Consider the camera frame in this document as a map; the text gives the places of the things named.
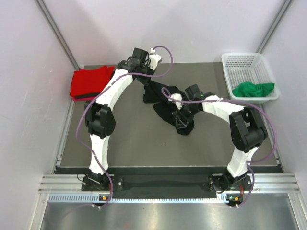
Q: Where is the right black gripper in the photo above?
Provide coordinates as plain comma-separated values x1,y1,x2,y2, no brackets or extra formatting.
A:
173,102,200,129

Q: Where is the black t shirt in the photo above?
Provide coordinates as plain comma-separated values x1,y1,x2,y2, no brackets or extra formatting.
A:
142,81,194,136

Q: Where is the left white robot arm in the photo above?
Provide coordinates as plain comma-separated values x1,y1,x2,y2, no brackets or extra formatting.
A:
83,48,162,191

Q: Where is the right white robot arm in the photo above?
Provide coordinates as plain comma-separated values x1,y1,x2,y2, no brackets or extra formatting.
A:
169,84,267,193

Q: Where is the folded red t shirt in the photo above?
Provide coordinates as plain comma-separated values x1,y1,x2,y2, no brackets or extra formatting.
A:
70,66,115,98

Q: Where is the green crumpled t shirt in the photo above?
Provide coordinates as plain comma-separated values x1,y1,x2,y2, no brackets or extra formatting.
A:
232,81,275,97

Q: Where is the folded pink t shirt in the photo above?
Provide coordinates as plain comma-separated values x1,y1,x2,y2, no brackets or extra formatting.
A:
72,95,96,102

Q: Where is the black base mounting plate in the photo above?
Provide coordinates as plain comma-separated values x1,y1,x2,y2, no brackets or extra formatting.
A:
81,174,255,198

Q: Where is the white plastic basket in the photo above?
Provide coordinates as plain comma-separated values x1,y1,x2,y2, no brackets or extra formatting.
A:
221,52,280,104

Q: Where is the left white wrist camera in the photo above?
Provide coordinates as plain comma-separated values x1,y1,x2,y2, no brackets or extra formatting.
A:
148,48,162,70

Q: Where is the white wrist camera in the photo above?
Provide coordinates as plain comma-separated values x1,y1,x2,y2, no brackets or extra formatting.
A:
148,48,162,70
168,93,183,110

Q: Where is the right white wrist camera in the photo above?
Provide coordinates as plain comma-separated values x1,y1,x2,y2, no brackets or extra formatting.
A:
168,93,183,110

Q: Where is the left aluminium corner post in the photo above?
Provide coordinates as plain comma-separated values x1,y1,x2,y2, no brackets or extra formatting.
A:
34,0,80,70

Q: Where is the aluminium corner post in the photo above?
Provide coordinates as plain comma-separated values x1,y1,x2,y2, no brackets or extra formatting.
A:
256,0,294,54
34,0,80,70

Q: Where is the aluminium front rail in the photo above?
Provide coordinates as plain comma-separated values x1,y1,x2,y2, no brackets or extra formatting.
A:
39,173,299,193

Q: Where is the slotted grey cable duct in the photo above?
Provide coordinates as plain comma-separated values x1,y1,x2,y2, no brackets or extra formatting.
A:
48,194,242,204

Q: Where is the right aluminium corner post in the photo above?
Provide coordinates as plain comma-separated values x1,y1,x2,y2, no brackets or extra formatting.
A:
256,0,294,54

